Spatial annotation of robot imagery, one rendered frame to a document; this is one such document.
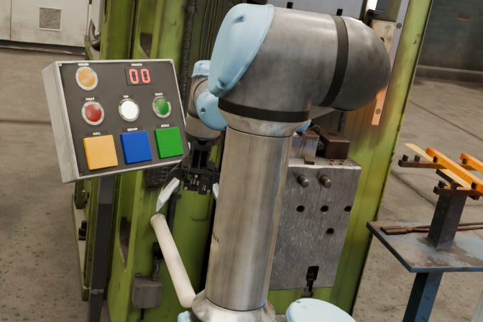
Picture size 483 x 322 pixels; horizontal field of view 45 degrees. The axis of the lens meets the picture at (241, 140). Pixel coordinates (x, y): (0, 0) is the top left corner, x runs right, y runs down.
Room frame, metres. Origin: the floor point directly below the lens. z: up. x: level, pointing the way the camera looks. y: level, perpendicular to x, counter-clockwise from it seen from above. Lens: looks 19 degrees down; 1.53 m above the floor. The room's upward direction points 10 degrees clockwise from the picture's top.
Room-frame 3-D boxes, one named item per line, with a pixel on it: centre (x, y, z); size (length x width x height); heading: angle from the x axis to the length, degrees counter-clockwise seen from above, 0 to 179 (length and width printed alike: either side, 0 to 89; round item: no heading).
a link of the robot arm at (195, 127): (1.17, 0.08, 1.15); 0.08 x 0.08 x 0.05
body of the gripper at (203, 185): (1.16, 0.08, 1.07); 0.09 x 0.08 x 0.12; 6
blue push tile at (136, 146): (1.37, 0.26, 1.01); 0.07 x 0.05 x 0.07; 136
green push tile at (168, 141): (1.44, 0.19, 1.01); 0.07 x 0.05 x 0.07; 136
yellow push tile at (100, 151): (1.29, 0.33, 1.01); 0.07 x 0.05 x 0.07; 136
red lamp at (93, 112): (1.33, 0.36, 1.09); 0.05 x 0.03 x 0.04; 111
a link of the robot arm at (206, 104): (1.08, 0.04, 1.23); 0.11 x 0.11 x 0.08; 14
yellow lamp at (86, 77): (1.35, 0.39, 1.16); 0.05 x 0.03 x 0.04; 111
